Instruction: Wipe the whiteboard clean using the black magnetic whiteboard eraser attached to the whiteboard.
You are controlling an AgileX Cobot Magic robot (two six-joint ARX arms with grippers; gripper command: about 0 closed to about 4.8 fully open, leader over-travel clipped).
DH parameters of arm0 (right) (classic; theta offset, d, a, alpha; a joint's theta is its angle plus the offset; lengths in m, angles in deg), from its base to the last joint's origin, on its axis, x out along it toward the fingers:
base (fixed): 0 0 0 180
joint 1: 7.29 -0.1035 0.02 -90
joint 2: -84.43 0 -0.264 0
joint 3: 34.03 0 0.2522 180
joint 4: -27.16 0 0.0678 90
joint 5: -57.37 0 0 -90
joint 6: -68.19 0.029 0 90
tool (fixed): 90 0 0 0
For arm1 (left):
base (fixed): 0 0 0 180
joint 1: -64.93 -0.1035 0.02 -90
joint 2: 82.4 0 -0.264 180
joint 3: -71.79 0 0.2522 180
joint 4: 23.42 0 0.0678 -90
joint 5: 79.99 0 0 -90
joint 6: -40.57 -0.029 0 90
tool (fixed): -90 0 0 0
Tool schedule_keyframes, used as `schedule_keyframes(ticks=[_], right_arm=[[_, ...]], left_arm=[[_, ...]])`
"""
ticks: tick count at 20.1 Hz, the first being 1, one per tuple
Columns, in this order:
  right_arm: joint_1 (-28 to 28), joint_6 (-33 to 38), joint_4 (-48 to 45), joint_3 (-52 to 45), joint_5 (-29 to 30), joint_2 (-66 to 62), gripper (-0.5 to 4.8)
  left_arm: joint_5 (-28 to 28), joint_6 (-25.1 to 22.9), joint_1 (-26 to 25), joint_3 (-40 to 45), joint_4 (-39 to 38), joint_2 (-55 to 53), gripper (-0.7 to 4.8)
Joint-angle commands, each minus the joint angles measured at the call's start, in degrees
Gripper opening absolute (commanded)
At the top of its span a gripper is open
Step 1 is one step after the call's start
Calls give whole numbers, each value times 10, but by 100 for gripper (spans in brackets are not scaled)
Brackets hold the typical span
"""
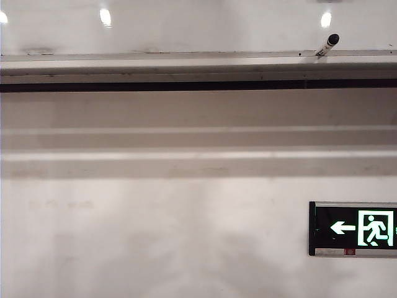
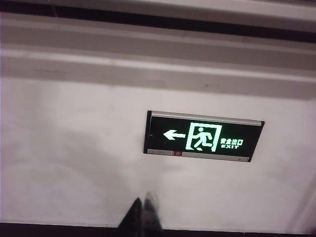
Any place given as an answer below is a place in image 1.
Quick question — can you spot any white glossy whiteboard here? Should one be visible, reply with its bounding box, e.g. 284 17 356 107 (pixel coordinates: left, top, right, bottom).
0 0 397 57

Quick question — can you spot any white marker black cap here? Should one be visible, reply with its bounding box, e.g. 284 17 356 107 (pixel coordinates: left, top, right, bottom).
314 33 341 58

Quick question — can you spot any green black exit sign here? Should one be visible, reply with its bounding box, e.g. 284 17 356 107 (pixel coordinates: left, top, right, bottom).
308 201 397 257

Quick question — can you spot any aluminium whiteboard tray rail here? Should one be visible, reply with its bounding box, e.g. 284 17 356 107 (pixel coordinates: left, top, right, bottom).
0 49 397 94

